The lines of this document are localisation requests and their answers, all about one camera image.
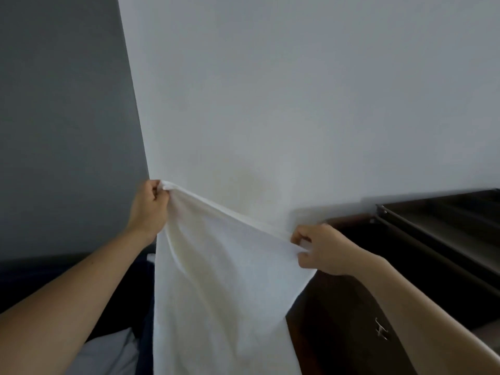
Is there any person's right hand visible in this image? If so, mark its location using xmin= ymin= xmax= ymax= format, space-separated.
xmin=290 ymin=223 xmax=388 ymax=279

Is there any person's left hand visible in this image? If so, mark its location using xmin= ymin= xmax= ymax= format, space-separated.
xmin=123 ymin=179 xmax=172 ymax=247

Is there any brown housekeeping cart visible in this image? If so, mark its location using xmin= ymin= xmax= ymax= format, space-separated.
xmin=285 ymin=187 xmax=500 ymax=375

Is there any white towel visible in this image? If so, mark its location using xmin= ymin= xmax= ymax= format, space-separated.
xmin=152 ymin=180 xmax=319 ymax=375

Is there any person's right forearm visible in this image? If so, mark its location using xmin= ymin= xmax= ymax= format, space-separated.
xmin=361 ymin=255 xmax=500 ymax=375

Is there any person's left forearm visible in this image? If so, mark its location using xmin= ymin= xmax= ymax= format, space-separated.
xmin=0 ymin=226 xmax=155 ymax=375

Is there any grey door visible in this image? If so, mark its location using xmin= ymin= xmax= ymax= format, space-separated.
xmin=0 ymin=0 xmax=151 ymax=263

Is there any white pillowcase black piping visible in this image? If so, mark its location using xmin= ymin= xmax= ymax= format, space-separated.
xmin=73 ymin=327 xmax=141 ymax=375

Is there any navy laundry hamper white frame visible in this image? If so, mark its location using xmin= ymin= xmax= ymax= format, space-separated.
xmin=0 ymin=252 xmax=158 ymax=375

